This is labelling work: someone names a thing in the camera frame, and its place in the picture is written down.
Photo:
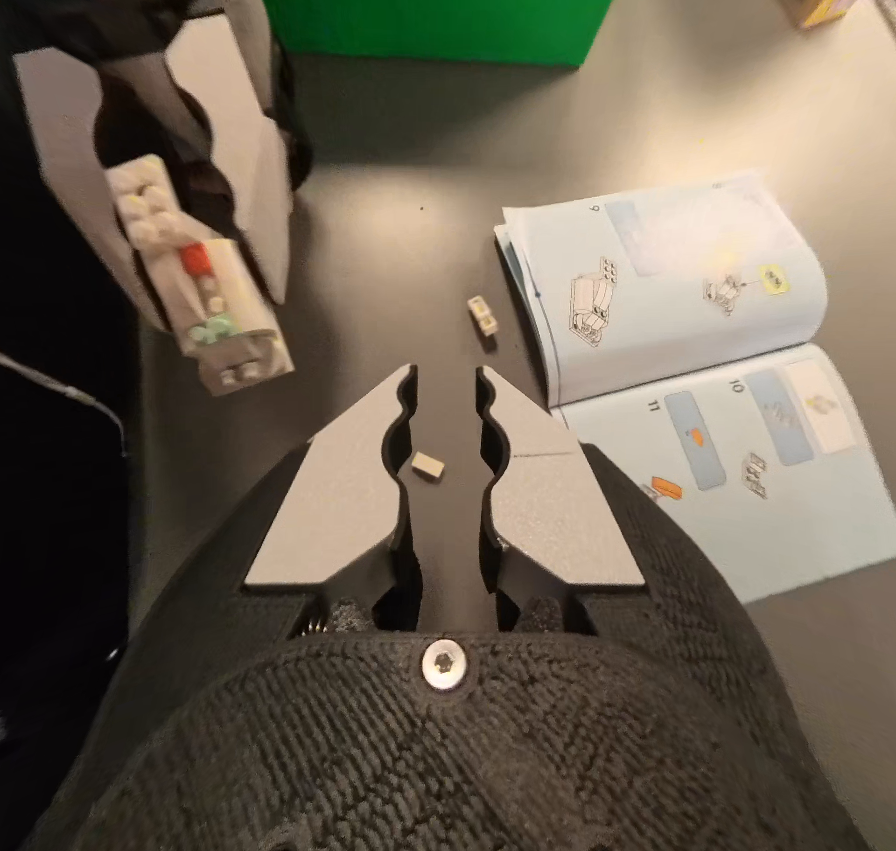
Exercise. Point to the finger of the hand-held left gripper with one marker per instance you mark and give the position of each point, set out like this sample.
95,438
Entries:
70,137
238,130

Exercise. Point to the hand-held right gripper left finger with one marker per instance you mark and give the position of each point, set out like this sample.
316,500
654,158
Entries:
329,515

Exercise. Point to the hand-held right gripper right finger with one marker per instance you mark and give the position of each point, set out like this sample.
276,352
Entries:
560,515

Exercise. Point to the small white curved toy brick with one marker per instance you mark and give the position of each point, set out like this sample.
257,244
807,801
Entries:
483,315
428,466

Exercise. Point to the white toy brick assembly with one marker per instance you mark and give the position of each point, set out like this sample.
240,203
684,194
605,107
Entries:
210,305

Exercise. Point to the green plastic bin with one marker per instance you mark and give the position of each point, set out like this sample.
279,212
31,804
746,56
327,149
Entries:
434,4

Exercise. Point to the pale blue instruction booklet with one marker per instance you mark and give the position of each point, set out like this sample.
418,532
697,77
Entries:
700,375

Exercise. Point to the person's torso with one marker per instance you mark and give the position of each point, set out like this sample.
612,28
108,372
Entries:
56,515

